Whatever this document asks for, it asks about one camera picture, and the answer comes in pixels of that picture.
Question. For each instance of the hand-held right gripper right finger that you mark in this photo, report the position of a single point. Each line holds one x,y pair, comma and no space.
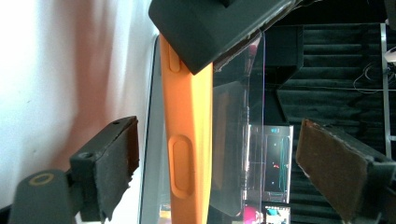
336,168

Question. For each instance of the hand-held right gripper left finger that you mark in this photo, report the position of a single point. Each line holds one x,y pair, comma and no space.
106,165

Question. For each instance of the smoky transparent plastic box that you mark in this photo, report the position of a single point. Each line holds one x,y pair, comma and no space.
152,130

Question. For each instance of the orange phone case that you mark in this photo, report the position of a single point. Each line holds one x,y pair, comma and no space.
186,118

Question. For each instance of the large dark monitor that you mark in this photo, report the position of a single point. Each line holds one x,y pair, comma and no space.
277,161

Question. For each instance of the small bright monitor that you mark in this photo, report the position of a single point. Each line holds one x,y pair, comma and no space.
277,216

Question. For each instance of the metal stand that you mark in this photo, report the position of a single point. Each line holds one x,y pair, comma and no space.
386,109

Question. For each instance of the pink round object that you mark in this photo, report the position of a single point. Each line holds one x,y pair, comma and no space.
252,216

